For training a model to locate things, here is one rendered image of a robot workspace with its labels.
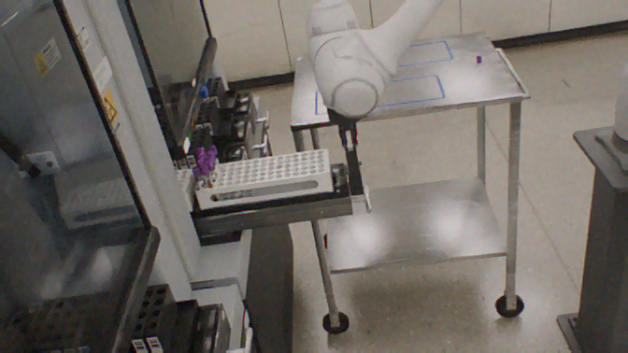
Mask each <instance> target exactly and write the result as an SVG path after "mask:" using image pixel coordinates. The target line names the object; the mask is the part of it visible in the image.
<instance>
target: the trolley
mask: <svg viewBox="0 0 628 353"><path fill-rule="evenodd" d="M479 54H480V55H481V57H482V63H481V64H477V55H479ZM499 54H500V55H501V57H502V59H503V60H504V63H505V64H504V63H503V60H502V59H501V57H500V55H499ZM506 66H507V67H506ZM507 69H508V70H509V72H510V74H511V75H512V76H511V75H510V74H509V72H508V70H507ZM512 77H513V78H514V79H515V81H516V83H517V84H518V86H519V88H520V89H521V91H520V89H519V88H518V86H517V84H516V83H515V81H514V79H513V78H512ZM521 93H523V94H521ZM530 99H531V95H530V93H529V91H528V90H527V88H526V87H525V85H524V83H523V82H522V80H520V78H519V76H518V75H517V73H516V72H515V70H514V68H513V67H512V65H511V64H510V62H509V59H508V58H507V56H506V55H505V53H504V52H503V50H502V49H496V48H495V47H494V46H493V45H492V43H491V41H490V40H489V38H488V37H487V36H486V34H485V32H477V33H471V34H463V35H451V36H444V37H438V38H430V39H423V40H416V41H413V43H412V44H411V45H410V46H409V47H408V48H406V49H405V51H404V52H403V54H402V55H401V57H400V58H399V60H398V63H397V66H396V75H395V76H394V77H393V78H392V80H391V82H390V83H389V86H388V87H387V89H386V92H385V93H384V96H383V98H382V100H381V102H380V104H379V105H378V106H377V107H376V108H375V109H374V110H373V111H372V112H371V113H369V114H367V115H365V116H364V117H363V118H362V119H361V120H360V121H358V122H356V123H362V122H369V121H376V120H391V119H398V117H405V116H414V115H420V114H428V113H436V112H443V111H451V110H458V109H465V108H473V107H476V108H477V117H478V176H471V177H463V178H455V179H448V180H439V181H431V182H423V183H416V184H406V185H399V187H391V188H383V189H374V190H369V193H370V199H371V205H372V210H373V211H372V212H371V213H367V212H366V207H365V202H361V203H355V204H354V203H352V206H353V214H354V222H353V215H347V216H340V217H333V218H327V233H326V234H325V235H324V236H323V235H322V230H321V222H320V220H319V219H313V221H311V225H312V230H313V234H314V239H315V244H316V248H317V252H318V258H319V263H320V268H321V276H322V280H323V285H324V290H325V295H326V300H327V304H328V309H329V313H327V315H325V316H324V317H323V319H322V327H323V328H324V329H325V330H326V331H327V332H329V333H333V334H338V333H342V332H345V331H346V330H347V329H348V328H349V326H350V320H349V317H348V316H347V315H345V313H344V312H340V311H338V308H337V305H336V304H335V295H334V291H333V286H332V279H331V275H334V274H344V273H352V272H361V271H370V270H379V269H388V268H396V267H405V266H415V265H424V264H432V263H441V262H451V261H468V260H476V259H485V258H495V257H504V256H507V264H506V288H505V289H504V295H502V296H500V297H499V298H498V299H497V300H496V303H495V308H496V311H497V313H498V314H499V315H500V316H502V317H506V318H511V317H515V316H517V315H519V314H520V313H521V312H522V311H523V309H524V302H523V299H522V298H521V296H520V295H518V294H515V273H516V245H517V216H518V187H519V159H520V131H521V102H522V101H525V100H530ZM322 103H323V101H322V97H321V93H320V91H319V89H318V86H317V81H316V77H315V72H314V70H313V68H312V64H311V61H310V56H307V57H300V58H296V65H295V74H294V84H293V102H292V112H291V123H290V128H291V132H293V141H294V145H295V150H296V153H302V152H306V147H305V142H304V137H303V133H302V131H303V130H310V132H311V137H312V143H313V148H314V150H315V149H321V142H320V138H319V132H318V128H325V127H332V126H337V125H333V124H332V123H330V122H329V120H328V117H327V110H326V106H324V105H323V104H322ZM502 104H509V135H508V178H507V242H506V241H505V238H504V236H503V234H502V231H501V228H500V226H499V223H498V220H496V218H495V215H494V213H493V210H492V206H491V203H490V200H489V198H488V195H487V192H486V133H485V106H494V105H502ZM326 248H327V256H326V250H325V249H326Z"/></svg>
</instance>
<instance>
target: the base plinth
mask: <svg viewBox="0 0 628 353"><path fill-rule="evenodd" d="M624 30H628V20H622V21H616V22H611V23H604V24H597V25H592V26H585V27H579V28H573V29H567V30H560V31H554V32H546V33H539V34H533V35H527V36H522V37H514V38H509V39H502V40H495V41H491V43H492V45H493V46H494V47H495V48H496V49H510V48H516V47H523V46H529V45H535V44H541V43H549V42H554V41H561V40H566V39H567V38H574V37H580V36H586V35H599V34H604V33H612V32H618V31H624ZM294 74H295V72H293V71H292V72H290V73H284V74H278V75H271V76H265V77H259V78H248V79H242V80H235V81H229V82H227V87H228V90H229V91H230V90H238V91H241V90H247V89H253V88H260V87H265V86H273V85H279V84H285V83H291V81H294Z"/></svg>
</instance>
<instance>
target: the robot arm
mask: <svg viewBox="0 0 628 353"><path fill-rule="evenodd" d="M443 2H444V0H406V2H405V3H404V4H403V5H402V6H401V7H400V8H399V9H398V10H397V11H396V12H395V13H394V14H393V15H392V16H391V17H390V18H389V19H388V20H387V21H385V23H384V24H382V25H381V26H380V27H378V28H376V29H373V30H360V28H359V23H358V19H357V17H356V15H355V12H354V10H353V8H352V6H351V5H350V2H348V1H346V0H322V1H320V2H319V3H317V4H315V5H314V6H312V7H311V8H310V9H309V12H308V18H307V29H306V32H307V41H308V51H309V56H310V61H311V64H312V68H313V70H314V72H315V77H316V81H317V86H318V89H319V91H320V93H321V97H322V101H323V103H322V104H323V105H324V106H326V110H327V117H328V120H329V122H330V123H332V124H333V125H337V128H338V135H339V138H340V139H341V146H342V148H344V149H345V150H346V159H347V166H348V168H347V169H348V170H346V174H348V176H349V182H350V194H351V196H359V195H364V188H363V181H362V174H361V168H360V166H359V165H362V162H358V156H357V146H358V140H357V135H358V132H357V127H356V122H358V121H360V120H361V119H362V118H363V117H364V116H365V115H367V114H369V113H371V112H372V111H373V110H374V109H375V108H376V107H377V106H378V105H379V104H380V102H381V100H382V98H383V96H384V93H385V92H386V89H387V87H388V86H389V83H390V82H391V80H392V79H393V77H394V76H395V75H396V66H397V63H398V60H399V58H400V57H401V55H402V54H403V52H404V51H405V49H406V48H408V47H409V46H410V45H411V44H412V43H413V41H414V40H415V39H416V38H417V37H418V36H419V35H420V33H421V32H422V31H423V29H424V28H425V27H426V24H427V23H428V22H429V20H430V19H432V17H433V16H434V14H436V12H437V11H438V9H439V8H440V6H441V5H442V3H443ZM595 140H596V141H597V142H599V143H601V144H602V145H603V146H604V147H605V149H606V150H607V151H608V152H609V155H610V156H611V157H612V158H613V160H615V161H616V162H617V163H618V165H619V166H620V167H621V172H622V173H623V174H625V175H627V176H628V60H627V61H626V63H625V65H624V67H623V69H622V71H621V78H620V83H619V88H618V93H617V101H616V110H615V128H613V131H605V132H598V133H596V135H595Z"/></svg>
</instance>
